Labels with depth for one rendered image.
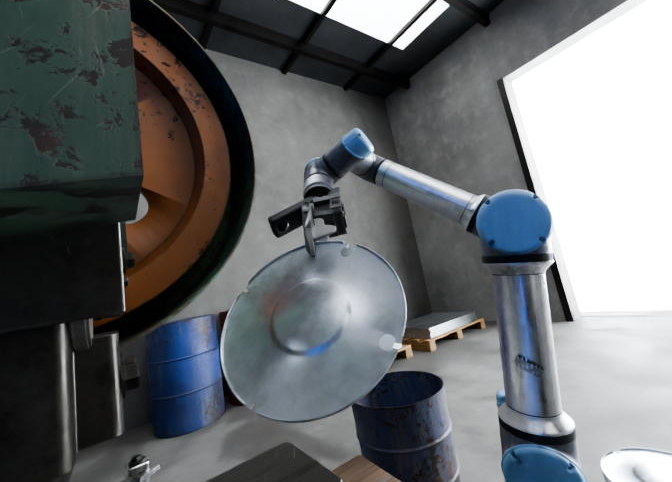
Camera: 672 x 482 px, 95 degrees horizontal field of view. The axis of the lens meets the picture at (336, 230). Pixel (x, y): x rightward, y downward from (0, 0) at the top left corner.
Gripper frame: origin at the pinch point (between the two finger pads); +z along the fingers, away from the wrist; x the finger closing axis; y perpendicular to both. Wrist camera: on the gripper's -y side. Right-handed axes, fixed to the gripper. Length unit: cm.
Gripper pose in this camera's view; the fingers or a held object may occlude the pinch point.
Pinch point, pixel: (310, 254)
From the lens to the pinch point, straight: 56.0
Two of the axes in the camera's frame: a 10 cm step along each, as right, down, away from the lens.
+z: 0.6, 5.9, -8.1
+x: 1.9, 7.9, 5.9
